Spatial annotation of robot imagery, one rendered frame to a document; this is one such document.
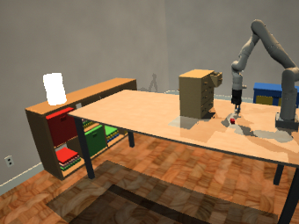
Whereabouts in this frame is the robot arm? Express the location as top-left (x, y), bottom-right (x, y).
top-left (231, 20), bottom-right (299, 119)

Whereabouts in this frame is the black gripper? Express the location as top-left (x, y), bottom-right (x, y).
top-left (231, 83), bottom-right (247, 111)

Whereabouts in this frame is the dark brown wooden drawer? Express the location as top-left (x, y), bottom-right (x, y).
top-left (208, 72), bottom-right (222, 88)
top-left (208, 87), bottom-right (214, 98)
top-left (201, 76), bottom-right (208, 91)
top-left (201, 89), bottom-right (208, 104)
top-left (208, 97), bottom-right (214, 111)
top-left (201, 101), bottom-right (208, 118)

